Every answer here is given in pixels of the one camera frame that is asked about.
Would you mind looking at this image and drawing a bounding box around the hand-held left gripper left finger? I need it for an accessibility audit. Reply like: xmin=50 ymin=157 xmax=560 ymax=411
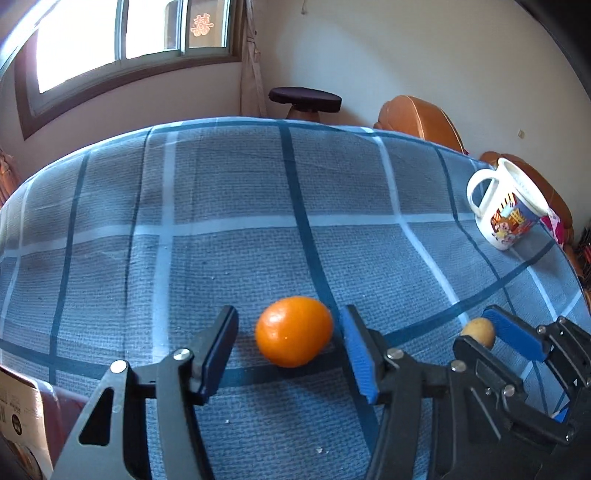
xmin=51 ymin=305 xmax=240 ymax=480

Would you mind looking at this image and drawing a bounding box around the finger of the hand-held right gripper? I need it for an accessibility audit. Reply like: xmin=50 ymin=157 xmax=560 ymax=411
xmin=452 ymin=336 xmax=578 ymax=446
xmin=482 ymin=305 xmax=591 ymax=416

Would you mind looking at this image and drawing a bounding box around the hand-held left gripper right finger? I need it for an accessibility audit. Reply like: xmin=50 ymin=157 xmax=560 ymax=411
xmin=339 ymin=305 xmax=509 ymax=480

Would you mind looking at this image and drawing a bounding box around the orange mandarin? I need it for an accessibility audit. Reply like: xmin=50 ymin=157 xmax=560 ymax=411
xmin=255 ymin=296 xmax=334 ymax=368

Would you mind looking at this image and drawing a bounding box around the pink tin box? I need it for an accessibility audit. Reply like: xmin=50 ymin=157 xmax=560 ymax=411
xmin=0 ymin=364 xmax=88 ymax=480

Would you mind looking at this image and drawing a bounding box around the pink floral cushion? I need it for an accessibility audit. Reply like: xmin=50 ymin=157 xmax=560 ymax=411
xmin=540 ymin=210 xmax=566 ymax=245

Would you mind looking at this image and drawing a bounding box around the white cartoon print mug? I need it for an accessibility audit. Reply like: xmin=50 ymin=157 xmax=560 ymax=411
xmin=466 ymin=157 xmax=552 ymax=251

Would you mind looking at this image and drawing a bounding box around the blue plaid tablecloth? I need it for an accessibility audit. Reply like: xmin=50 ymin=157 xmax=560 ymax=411
xmin=0 ymin=117 xmax=591 ymax=480

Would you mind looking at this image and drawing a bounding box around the brown leather sofa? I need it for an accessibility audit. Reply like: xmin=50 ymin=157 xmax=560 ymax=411
xmin=480 ymin=152 xmax=575 ymax=259

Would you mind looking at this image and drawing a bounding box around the printed white paper sheet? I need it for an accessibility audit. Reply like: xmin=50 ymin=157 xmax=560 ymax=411
xmin=0 ymin=364 xmax=54 ymax=480

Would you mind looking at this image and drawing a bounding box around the brown leather chair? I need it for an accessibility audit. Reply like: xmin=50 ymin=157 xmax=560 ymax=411
xmin=373 ymin=95 xmax=467 ymax=153

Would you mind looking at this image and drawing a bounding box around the dark round stool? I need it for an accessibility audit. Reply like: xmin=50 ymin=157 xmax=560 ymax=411
xmin=269 ymin=86 xmax=343 ymax=123

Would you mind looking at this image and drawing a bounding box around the wide pink curtain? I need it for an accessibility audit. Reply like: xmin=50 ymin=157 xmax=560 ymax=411
xmin=0 ymin=148 xmax=21 ymax=206

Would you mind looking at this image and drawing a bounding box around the narrow pink curtain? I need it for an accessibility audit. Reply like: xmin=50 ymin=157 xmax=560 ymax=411
xmin=238 ymin=0 xmax=269 ymax=118

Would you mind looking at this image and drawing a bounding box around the brown framed sliding window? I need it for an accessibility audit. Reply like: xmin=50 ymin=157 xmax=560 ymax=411
xmin=14 ymin=0 xmax=243 ymax=139

